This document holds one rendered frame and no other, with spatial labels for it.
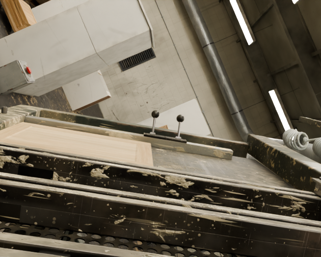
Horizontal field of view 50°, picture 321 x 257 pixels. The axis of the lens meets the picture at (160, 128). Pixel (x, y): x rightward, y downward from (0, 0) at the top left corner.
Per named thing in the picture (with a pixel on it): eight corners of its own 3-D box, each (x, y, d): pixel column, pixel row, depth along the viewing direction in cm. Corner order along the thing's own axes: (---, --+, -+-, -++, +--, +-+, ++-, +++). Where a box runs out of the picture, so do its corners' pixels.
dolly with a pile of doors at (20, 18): (11, 14, 527) (30, 5, 526) (25, 45, 527) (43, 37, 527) (-9, -1, 465) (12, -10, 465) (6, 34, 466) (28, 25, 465)
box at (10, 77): (-7, 74, 179) (25, 60, 179) (4, 95, 181) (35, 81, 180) (-17, 74, 167) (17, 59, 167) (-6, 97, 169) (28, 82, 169)
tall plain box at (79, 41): (17, 58, 467) (137, 6, 465) (35, 99, 467) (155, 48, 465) (-18, 43, 377) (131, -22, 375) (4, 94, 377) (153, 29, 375)
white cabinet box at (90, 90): (67, 84, 689) (100, 70, 689) (78, 111, 690) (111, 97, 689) (59, 82, 644) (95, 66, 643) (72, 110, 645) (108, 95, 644)
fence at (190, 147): (27, 123, 159) (28, 115, 158) (229, 157, 166) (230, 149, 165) (23, 125, 154) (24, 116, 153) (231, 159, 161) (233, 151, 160)
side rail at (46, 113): (41, 128, 184) (44, 108, 183) (241, 161, 192) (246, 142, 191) (37, 130, 178) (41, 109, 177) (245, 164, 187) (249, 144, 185)
